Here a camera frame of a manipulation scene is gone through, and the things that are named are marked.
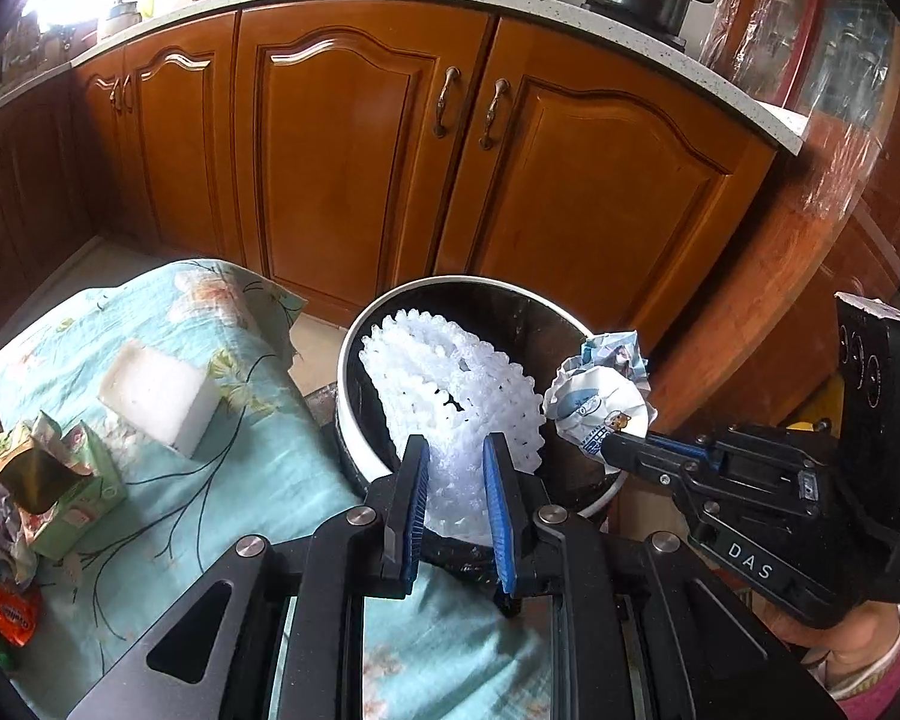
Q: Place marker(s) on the white sponge block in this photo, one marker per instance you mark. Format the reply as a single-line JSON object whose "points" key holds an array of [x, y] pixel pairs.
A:
{"points": [[161, 394]]}

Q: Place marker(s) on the black bin liner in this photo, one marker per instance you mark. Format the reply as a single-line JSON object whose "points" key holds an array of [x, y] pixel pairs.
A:
{"points": [[540, 330]]}

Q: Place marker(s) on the metal dish rack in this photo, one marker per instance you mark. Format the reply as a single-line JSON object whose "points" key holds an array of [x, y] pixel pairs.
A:
{"points": [[26, 49]]}

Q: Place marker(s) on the floral light blue blanket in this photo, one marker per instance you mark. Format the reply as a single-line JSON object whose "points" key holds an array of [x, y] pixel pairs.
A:
{"points": [[217, 480]]}

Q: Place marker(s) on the person's right forearm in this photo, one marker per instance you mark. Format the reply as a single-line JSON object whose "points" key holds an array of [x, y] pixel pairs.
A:
{"points": [[870, 652]]}

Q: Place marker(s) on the black gas stove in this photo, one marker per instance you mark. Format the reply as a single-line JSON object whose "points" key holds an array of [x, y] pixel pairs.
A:
{"points": [[664, 34]]}

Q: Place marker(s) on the white container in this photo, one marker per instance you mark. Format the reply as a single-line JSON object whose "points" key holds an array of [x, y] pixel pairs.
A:
{"points": [[120, 19]]}

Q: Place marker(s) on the green carton box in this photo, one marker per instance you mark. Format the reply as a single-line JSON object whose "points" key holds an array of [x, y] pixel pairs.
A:
{"points": [[82, 502]]}

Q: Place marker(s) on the wooden cabinet door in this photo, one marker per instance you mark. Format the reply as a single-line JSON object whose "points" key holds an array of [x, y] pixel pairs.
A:
{"points": [[345, 157], [101, 150], [37, 180], [184, 142], [600, 187]]}

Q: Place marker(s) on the white blue wrapper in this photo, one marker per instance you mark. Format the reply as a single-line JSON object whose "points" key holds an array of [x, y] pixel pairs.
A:
{"points": [[592, 397]]}

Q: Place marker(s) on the orange red snack packet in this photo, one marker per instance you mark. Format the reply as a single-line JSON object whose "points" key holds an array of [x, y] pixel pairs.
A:
{"points": [[11, 611]]}

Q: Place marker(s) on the plastic-wrapped wooden furniture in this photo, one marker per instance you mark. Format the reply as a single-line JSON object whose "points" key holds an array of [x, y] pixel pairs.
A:
{"points": [[795, 202]]}

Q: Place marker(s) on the white foam fruit net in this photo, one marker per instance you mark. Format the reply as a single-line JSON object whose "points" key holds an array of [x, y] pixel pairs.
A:
{"points": [[450, 390]]}

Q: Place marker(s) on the white round waste bin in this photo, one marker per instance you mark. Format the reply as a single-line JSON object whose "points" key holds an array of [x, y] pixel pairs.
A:
{"points": [[346, 420]]}

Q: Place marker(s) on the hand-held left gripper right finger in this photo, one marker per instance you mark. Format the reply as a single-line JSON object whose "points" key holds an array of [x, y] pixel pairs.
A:
{"points": [[497, 517]]}

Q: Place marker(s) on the opened green carton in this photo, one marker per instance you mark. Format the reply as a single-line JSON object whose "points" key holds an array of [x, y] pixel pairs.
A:
{"points": [[30, 472]]}

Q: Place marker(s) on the white paper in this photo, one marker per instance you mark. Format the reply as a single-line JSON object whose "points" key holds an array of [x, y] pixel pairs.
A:
{"points": [[0, 532]]}

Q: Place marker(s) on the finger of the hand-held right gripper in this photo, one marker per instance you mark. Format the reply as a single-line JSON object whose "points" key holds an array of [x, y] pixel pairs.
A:
{"points": [[690, 448], [637, 454]]}

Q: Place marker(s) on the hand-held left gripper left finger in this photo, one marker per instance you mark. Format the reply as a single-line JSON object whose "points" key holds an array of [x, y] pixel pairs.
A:
{"points": [[414, 510]]}

